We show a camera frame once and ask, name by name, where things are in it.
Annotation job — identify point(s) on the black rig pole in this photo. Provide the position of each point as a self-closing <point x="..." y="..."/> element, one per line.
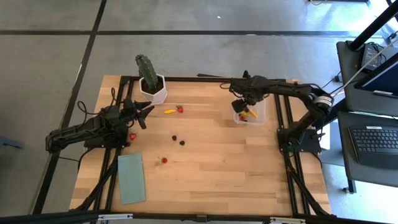
<point x="373" y="26"/>

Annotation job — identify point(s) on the green cactus plant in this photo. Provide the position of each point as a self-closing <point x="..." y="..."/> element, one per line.
<point x="146" y="71"/>

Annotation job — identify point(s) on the black aluminium table frame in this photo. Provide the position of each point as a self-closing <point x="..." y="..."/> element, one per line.
<point x="186" y="79"/>

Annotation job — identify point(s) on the red toy strawberry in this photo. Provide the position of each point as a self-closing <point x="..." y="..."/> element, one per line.
<point x="132" y="136"/>
<point x="163" y="160"/>
<point x="242" y="118"/>
<point x="180" y="109"/>

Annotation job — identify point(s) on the black computer monitor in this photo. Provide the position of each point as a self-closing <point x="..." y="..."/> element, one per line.
<point x="379" y="77"/>

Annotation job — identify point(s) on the pale green tupperware lid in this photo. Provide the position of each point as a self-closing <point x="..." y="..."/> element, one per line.
<point x="131" y="179"/>

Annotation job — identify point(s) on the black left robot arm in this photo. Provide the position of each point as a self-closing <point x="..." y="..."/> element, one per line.
<point x="77" y="132"/>

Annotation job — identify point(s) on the black rig crossbar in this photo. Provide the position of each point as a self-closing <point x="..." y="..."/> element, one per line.
<point x="199" y="218"/>

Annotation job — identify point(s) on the yellow toy pepper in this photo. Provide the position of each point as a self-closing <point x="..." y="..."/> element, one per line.
<point x="170" y="111"/>

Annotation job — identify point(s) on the dark grey keyboard desk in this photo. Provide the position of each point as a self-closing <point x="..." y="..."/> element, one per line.
<point x="345" y="161"/>

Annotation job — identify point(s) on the white paper sheet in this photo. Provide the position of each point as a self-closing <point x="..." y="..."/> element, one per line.
<point x="325" y="140"/>

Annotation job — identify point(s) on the grey furniture foot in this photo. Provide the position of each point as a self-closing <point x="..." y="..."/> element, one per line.
<point x="9" y="143"/>

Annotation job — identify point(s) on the black computer keyboard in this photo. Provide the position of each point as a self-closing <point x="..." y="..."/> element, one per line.
<point x="374" y="144"/>

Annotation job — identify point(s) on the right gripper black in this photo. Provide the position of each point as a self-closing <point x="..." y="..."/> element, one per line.
<point x="239" y="106"/>

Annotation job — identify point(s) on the clear plastic tupperware container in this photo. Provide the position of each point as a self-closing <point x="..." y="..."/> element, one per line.
<point x="261" y="119"/>

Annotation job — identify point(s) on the black clamp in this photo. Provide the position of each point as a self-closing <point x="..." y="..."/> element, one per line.
<point x="246" y="74"/>

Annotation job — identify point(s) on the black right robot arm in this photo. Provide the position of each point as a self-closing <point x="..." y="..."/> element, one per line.
<point x="289" y="90"/>

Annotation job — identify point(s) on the black power adapter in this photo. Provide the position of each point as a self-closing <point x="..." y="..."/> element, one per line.
<point x="370" y="56"/>

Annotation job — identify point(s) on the dark grey monitor desk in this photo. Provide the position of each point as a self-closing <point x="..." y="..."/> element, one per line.
<point x="348" y="77"/>

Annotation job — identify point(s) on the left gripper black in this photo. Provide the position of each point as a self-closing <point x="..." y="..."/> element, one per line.
<point x="132" y="110"/>

